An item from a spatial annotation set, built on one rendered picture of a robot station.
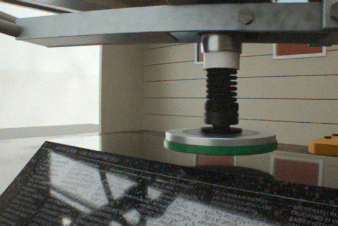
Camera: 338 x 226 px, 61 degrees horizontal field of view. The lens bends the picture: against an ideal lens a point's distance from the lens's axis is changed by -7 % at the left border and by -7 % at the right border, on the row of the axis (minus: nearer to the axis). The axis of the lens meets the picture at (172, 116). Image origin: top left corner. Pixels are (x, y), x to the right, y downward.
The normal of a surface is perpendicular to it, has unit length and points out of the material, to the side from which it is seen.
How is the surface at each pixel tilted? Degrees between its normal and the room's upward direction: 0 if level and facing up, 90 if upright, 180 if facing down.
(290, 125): 90
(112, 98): 90
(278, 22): 90
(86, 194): 45
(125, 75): 90
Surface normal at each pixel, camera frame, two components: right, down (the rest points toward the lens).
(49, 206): -0.43, -0.68
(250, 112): -0.67, 0.04
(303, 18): -0.28, 0.05
